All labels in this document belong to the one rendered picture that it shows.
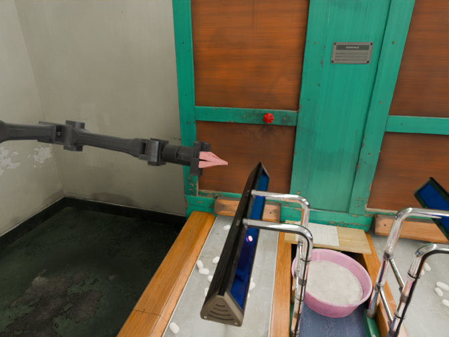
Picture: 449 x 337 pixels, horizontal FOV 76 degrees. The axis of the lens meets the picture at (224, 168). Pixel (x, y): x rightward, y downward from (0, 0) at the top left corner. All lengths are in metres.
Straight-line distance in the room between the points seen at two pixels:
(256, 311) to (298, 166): 0.58
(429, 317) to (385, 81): 0.77
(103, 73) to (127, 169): 0.80
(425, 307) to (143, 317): 0.89
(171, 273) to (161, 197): 1.55
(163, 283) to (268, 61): 0.88
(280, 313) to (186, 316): 0.29
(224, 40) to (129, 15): 1.24
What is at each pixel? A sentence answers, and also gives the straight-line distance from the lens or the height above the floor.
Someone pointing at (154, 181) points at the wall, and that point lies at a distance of 2.54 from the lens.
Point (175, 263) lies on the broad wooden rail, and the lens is 1.13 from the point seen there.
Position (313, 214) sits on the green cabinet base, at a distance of 1.34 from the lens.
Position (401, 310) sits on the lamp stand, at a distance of 0.88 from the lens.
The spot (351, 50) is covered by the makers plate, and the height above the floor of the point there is 1.49.
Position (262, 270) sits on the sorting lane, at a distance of 1.14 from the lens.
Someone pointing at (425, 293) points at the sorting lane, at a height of 0.74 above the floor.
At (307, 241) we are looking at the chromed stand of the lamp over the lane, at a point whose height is 1.09.
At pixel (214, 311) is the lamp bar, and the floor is 1.07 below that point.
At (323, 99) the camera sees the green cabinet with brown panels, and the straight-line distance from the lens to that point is 1.17.
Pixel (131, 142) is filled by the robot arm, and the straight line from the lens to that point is 0.97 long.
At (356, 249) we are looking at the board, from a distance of 1.27.
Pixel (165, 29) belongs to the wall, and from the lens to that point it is 2.19.
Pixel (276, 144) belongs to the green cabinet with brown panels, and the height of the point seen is 1.13.
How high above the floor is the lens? 1.52
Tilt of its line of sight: 24 degrees down
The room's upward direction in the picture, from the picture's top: straight up
